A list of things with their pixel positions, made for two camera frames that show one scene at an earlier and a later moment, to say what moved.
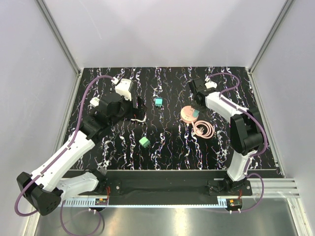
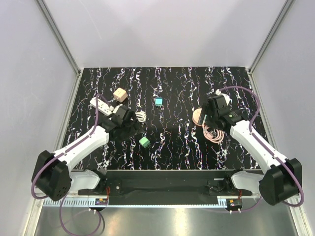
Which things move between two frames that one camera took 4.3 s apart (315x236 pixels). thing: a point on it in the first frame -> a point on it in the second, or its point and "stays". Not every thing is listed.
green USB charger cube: x=144 y=142 stays
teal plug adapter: x=196 y=113 -> x=205 y=116
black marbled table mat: x=173 y=134 stays
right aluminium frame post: x=282 y=13 stays
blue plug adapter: x=158 y=102 stays
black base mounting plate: x=171 y=187 stays
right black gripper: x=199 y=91 -> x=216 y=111
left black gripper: x=138 y=113 -> x=136 y=129
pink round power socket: x=186 y=114 -> x=195 y=115
